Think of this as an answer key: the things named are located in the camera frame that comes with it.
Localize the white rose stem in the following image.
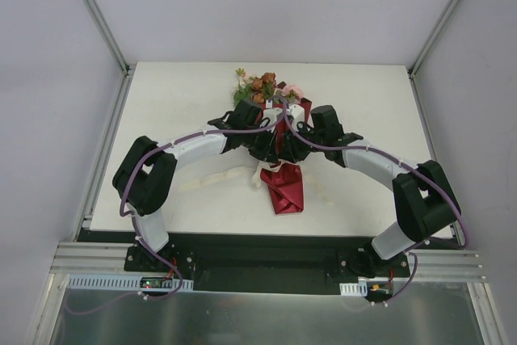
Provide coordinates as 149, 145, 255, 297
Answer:
232, 68, 254, 107

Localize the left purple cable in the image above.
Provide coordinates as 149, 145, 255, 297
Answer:
64, 94, 292, 316

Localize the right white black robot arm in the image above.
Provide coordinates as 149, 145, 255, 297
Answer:
282, 104, 460, 278

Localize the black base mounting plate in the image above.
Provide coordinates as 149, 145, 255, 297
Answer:
124, 233, 410, 295

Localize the small pink rose stem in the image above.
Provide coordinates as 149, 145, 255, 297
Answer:
275, 85, 304, 103

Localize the white cable duct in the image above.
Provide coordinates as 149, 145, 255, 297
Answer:
339, 281, 368, 297
68, 275, 194, 292

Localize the left white cable duct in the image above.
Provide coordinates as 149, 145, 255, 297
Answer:
68, 275, 194, 292

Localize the orange brown rose stem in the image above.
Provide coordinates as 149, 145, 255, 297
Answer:
251, 73, 277, 103

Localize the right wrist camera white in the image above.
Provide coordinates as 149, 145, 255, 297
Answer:
287, 104, 305, 129

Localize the left aluminium frame post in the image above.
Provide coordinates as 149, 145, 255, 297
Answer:
82, 0, 130, 75

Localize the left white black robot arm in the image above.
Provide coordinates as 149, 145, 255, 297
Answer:
112, 99, 281, 271

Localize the right aluminium frame post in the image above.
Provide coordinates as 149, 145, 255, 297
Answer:
407, 0, 488, 75

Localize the cream printed ribbon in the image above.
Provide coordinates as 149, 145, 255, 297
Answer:
177, 161, 336, 207

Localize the right white cable duct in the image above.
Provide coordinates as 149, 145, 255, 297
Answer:
339, 281, 368, 297

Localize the aluminium front rail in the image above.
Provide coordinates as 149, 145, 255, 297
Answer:
49, 242, 488, 283

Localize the aluminium frame post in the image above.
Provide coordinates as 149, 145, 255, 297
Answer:
82, 0, 130, 75
407, 0, 488, 75

